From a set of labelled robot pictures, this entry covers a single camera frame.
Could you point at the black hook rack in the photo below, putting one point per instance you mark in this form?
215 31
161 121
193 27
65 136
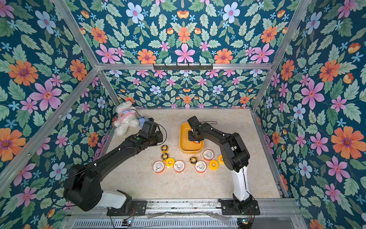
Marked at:
178 67

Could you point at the white plush teddy bear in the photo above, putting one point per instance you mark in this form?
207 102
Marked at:
126 117

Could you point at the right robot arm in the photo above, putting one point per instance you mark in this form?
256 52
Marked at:
235 157

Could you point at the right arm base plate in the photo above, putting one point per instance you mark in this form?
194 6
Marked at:
236 207

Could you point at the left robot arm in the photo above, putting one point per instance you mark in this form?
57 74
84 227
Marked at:
83 187

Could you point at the black yellow tape roll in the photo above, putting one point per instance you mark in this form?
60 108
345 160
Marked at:
164 156
193 160
164 148

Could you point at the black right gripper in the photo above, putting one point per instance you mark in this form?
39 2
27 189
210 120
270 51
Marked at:
195 133

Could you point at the aluminium front rail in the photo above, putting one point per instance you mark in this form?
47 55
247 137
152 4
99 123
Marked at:
263 207

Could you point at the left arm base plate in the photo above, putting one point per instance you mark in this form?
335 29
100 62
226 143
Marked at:
131 207

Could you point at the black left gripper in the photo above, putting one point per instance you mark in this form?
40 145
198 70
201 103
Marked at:
160 137

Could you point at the yellow plastic storage box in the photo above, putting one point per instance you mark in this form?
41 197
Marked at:
186 146

